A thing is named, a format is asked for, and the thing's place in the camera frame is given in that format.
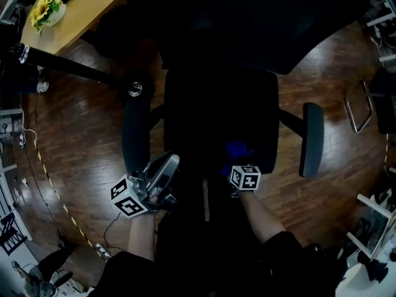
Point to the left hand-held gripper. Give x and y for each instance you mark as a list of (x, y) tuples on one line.
[(128, 203)]

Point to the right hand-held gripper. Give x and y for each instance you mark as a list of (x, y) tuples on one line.
[(246, 178)]

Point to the blue cloth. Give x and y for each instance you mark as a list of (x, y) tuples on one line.
[(236, 152)]

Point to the black office chair seat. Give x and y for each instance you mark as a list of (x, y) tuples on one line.
[(216, 113)]

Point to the person's left forearm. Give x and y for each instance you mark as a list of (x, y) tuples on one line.
[(142, 237)]

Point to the person's right forearm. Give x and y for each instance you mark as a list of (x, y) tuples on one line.
[(260, 215)]

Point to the person's left hand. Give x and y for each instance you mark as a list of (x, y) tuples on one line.
[(153, 203)]

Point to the white power strip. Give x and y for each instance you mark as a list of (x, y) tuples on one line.
[(103, 251), (21, 140)]

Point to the yellow black floor tape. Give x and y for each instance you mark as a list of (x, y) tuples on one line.
[(62, 206)]

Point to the black chair armrest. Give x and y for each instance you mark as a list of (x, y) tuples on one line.
[(312, 141), (136, 135)]

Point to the person's black clothing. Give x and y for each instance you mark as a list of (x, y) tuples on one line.
[(216, 252)]

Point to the white metal rack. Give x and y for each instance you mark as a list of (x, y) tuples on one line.
[(7, 178)]

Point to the white framed stand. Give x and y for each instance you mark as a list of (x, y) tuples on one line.
[(372, 204)]

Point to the black coat rack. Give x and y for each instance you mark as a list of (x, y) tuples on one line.
[(71, 67)]

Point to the round wooden table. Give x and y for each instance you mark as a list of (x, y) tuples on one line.
[(83, 17)]

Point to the white desk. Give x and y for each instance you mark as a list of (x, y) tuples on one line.
[(383, 18)]

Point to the sunflower bouquet in white vase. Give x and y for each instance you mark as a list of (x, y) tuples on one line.
[(43, 9)]

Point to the black chair with chrome frame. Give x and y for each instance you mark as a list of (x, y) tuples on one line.
[(385, 104)]

